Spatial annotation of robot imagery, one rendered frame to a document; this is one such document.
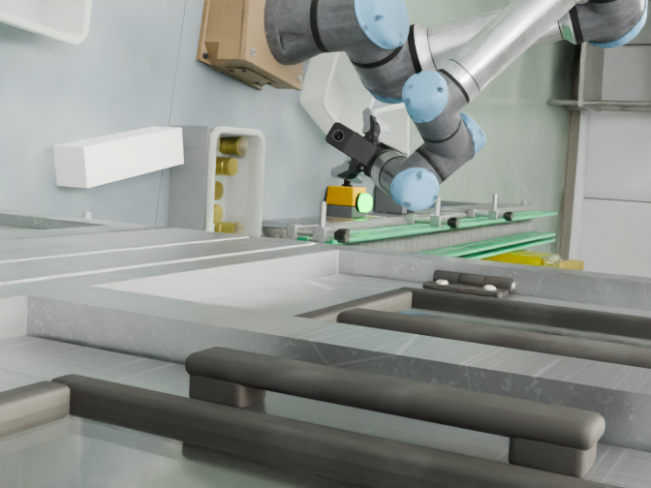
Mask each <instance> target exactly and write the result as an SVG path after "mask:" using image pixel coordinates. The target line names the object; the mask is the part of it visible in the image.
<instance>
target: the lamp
mask: <svg viewBox="0 0 651 488"><path fill-rule="evenodd" d="M372 203H373V200H372V197H371V196H370V195H368V194H364V193H359V194H358V195H357V196H356V211H357V212H368V211H370V210H371V208H372Z"/></svg>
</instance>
